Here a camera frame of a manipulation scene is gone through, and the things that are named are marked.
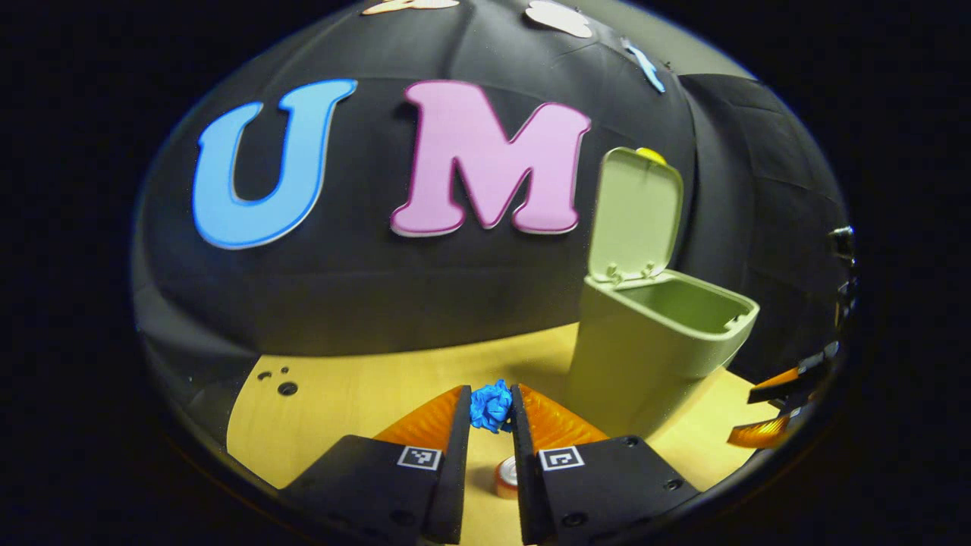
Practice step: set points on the black backdrop cloth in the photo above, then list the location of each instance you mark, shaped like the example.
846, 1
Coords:
364, 296

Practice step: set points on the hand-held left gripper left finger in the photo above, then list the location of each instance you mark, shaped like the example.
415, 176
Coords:
454, 485

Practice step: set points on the wooden desktop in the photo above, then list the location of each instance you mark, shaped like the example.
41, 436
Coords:
341, 402

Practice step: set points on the orange pop can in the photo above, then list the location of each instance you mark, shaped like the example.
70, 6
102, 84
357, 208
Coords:
507, 478

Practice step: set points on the pale green desktop garbage bin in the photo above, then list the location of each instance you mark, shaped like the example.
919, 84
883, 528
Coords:
637, 356

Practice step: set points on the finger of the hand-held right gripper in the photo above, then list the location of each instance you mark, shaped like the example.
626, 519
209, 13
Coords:
781, 388
762, 434

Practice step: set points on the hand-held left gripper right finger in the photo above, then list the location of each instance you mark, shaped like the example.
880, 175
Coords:
527, 485

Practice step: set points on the blue paper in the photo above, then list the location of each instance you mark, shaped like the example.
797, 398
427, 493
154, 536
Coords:
491, 406

